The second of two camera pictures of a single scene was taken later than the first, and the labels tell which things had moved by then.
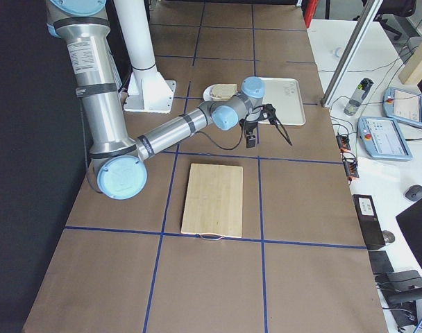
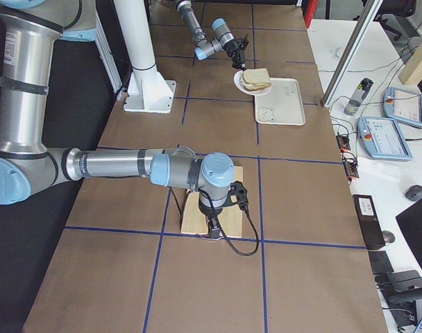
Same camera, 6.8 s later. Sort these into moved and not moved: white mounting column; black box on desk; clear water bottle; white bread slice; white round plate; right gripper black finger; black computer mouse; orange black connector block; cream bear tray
Moved: white round plate; white bread slice; right gripper black finger
Not moved: black box on desk; clear water bottle; black computer mouse; orange black connector block; white mounting column; cream bear tray
